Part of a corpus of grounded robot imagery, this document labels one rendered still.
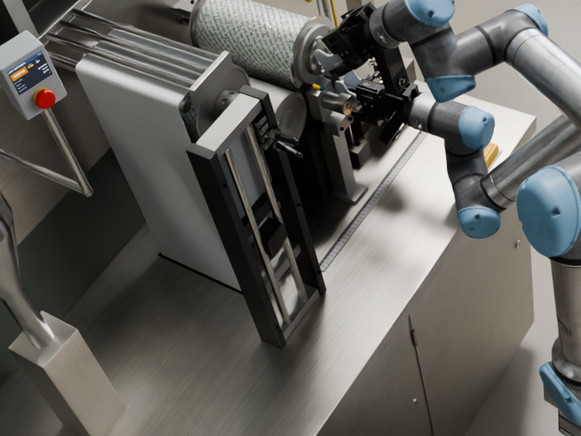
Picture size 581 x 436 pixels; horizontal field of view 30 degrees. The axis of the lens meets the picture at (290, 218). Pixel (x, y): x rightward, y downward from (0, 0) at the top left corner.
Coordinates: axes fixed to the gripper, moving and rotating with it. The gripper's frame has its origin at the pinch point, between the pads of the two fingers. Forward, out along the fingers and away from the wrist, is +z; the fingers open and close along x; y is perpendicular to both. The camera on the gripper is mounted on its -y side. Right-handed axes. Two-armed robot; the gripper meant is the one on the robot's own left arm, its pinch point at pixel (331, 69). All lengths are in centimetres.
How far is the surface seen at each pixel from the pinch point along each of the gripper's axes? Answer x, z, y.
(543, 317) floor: -41, 62, -108
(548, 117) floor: -113, 87, -87
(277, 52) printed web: 4.4, 3.0, 9.3
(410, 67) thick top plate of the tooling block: -25.1, 13.4, -16.2
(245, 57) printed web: 5.3, 11.2, 12.0
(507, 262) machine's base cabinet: -21, 29, -70
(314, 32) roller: -1.3, -2.0, 7.6
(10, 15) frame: 35, 10, 47
